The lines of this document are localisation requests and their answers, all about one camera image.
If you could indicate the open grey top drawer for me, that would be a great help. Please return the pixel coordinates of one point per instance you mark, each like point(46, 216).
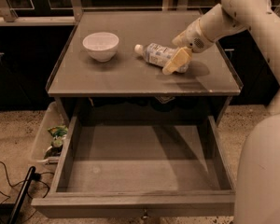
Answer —
point(118, 170)

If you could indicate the black bar on floor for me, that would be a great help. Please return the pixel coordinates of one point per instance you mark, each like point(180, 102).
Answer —
point(20, 199)

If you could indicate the metal drawer knob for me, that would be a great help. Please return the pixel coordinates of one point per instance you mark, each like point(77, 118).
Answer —
point(145, 215)

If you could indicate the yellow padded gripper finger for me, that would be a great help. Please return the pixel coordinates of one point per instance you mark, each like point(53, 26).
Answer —
point(179, 62)
point(180, 40)

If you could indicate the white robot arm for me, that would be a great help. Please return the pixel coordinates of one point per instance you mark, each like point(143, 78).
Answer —
point(257, 198)

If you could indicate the white ceramic bowl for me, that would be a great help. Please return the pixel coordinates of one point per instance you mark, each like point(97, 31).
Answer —
point(101, 46)

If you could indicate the blue plastic bottle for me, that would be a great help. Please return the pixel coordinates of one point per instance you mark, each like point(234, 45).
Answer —
point(155, 54)

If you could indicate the grey cabinet with flat top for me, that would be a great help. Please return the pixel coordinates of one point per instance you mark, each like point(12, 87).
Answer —
point(125, 75)

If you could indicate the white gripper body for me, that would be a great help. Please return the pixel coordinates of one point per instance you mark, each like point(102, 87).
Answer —
point(194, 36)

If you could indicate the metal frame railing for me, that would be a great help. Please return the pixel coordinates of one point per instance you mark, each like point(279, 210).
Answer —
point(31, 20)

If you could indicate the green snack packet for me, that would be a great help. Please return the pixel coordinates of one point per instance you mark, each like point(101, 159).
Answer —
point(58, 134)

